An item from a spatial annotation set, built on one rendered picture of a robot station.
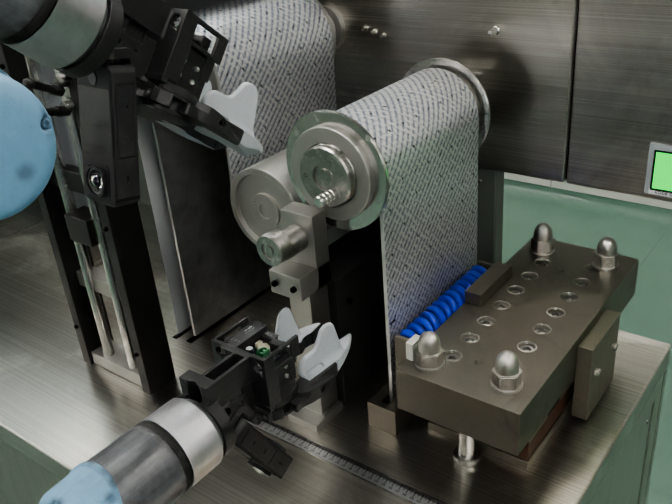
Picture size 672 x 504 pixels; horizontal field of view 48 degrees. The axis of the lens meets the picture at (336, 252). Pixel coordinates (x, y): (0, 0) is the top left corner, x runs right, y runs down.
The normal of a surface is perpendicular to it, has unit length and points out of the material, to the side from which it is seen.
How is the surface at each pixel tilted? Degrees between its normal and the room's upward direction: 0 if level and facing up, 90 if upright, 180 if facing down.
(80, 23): 98
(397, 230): 90
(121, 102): 91
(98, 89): 79
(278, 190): 90
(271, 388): 90
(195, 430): 44
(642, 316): 0
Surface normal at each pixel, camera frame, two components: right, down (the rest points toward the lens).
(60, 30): 0.55, 0.65
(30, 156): 0.65, 0.32
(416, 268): 0.80, 0.22
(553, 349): -0.07, -0.88
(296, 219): -0.60, 0.41
